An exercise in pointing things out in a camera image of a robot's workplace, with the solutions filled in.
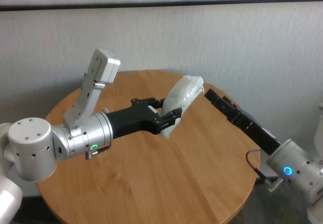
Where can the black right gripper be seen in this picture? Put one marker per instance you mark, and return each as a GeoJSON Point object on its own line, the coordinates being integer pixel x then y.
{"type": "Point", "coordinates": [255, 130]}

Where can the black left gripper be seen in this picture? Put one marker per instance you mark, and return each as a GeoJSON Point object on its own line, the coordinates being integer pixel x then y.
{"type": "Point", "coordinates": [131, 120]}

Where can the white plastic-wrapped sandbag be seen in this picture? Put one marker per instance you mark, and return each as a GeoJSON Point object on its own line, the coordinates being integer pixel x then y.
{"type": "Point", "coordinates": [181, 95]}

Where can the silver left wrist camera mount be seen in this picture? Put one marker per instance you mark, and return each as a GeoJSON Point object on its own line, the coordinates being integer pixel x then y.
{"type": "Point", "coordinates": [88, 92]}

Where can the black wall rail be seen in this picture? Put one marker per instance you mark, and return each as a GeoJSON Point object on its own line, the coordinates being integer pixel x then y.
{"type": "Point", "coordinates": [151, 3]}

